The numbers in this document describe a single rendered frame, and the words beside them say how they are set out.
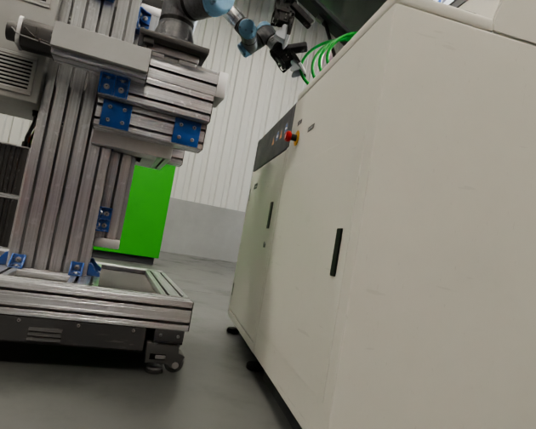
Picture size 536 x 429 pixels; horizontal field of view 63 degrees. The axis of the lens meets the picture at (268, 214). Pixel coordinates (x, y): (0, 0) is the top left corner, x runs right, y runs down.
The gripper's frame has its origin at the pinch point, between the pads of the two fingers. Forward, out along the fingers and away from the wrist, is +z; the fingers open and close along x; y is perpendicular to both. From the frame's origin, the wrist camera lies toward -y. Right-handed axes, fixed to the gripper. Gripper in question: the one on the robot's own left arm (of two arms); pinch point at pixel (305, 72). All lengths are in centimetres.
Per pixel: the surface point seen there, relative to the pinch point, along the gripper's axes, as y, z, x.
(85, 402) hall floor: 112, 89, 64
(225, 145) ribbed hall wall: 26, -338, -563
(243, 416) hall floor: 85, 110, 48
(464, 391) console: 39, 129, 70
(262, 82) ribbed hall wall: -104, -412, -559
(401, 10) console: 9, 65, 96
